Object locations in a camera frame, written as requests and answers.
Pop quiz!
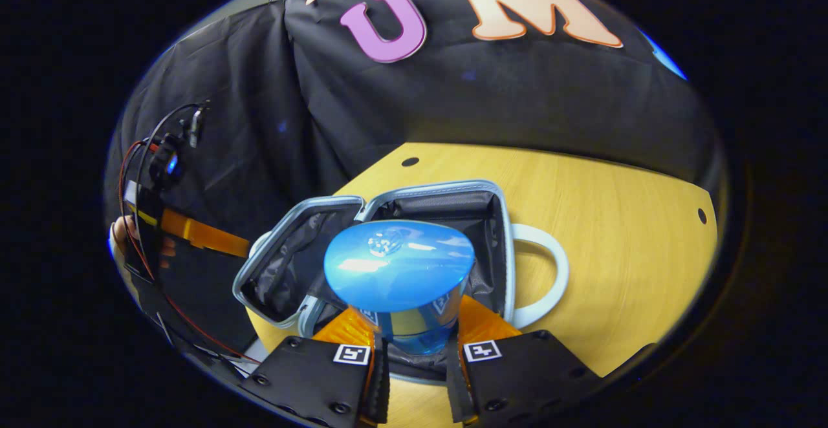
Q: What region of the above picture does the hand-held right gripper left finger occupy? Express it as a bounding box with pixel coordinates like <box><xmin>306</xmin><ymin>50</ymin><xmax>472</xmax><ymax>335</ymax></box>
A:
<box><xmin>239</xmin><ymin>305</ymin><xmax>391</xmax><ymax>427</ymax></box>

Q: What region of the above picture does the black cable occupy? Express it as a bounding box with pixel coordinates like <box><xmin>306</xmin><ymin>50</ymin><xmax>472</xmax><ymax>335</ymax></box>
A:
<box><xmin>133</xmin><ymin>102</ymin><xmax>208</xmax><ymax>235</ymax></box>

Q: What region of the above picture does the black backdrop cloth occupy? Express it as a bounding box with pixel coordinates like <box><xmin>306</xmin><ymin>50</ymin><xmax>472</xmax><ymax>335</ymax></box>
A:
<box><xmin>107</xmin><ymin>0</ymin><xmax>725</xmax><ymax>351</ymax></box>

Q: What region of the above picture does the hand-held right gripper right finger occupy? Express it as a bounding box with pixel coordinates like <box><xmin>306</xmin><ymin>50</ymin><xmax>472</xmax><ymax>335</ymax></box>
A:
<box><xmin>445</xmin><ymin>295</ymin><xmax>605</xmax><ymax>425</ymax></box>

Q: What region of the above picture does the teal skin care tube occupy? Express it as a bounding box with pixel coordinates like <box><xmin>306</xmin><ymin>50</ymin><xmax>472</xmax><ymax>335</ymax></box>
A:
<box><xmin>323</xmin><ymin>220</ymin><xmax>476</xmax><ymax>356</ymax></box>

